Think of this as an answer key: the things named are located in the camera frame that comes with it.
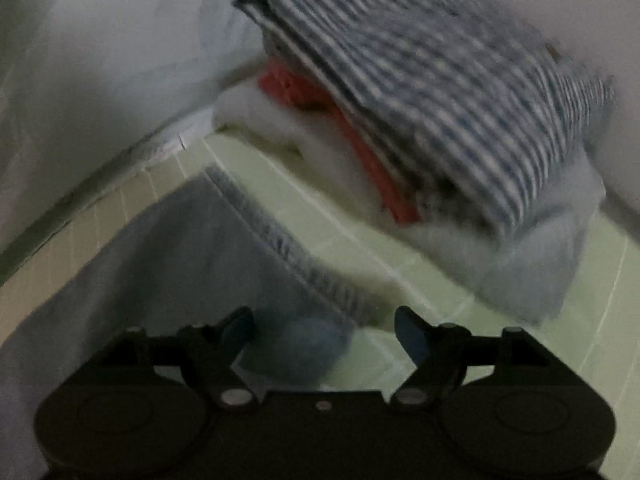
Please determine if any red folded garment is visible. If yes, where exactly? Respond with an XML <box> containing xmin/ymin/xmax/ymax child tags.
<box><xmin>257</xmin><ymin>58</ymin><xmax>420</xmax><ymax>226</ymax></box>

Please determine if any light grey-blue garment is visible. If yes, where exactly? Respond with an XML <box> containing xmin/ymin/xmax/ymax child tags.
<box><xmin>0</xmin><ymin>165</ymin><xmax>371</xmax><ymax>480</ymax></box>

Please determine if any green grid mat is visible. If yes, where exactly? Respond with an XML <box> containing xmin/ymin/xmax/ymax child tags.
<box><xmin>0</xmin><ymin>135</ymin><xmax>640</xmax><ymax>461</ymax></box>

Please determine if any blue white striped folded garment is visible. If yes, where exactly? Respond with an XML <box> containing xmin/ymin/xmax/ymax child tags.
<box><xmin>232</xmin><ymin>0</ymin><xmax>615</xmax><ymax>236</ymax></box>

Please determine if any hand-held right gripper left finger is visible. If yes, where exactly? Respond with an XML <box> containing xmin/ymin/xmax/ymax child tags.
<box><xmin>95</xmin><ymin>306</ymin><xmax>261</xmax><ymax>410</ymax></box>

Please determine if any white bed sheet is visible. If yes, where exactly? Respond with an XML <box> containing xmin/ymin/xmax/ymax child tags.
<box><xmin>0</xmin><ymin>0</ymin><xmax>640</xmax><ymax>256</ymax></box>

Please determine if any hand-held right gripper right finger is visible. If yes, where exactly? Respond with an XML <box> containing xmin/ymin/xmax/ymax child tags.
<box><xmin>389</xmin><ymin>305</ymin><xmax>550</xmax><ymax>407</ymax></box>

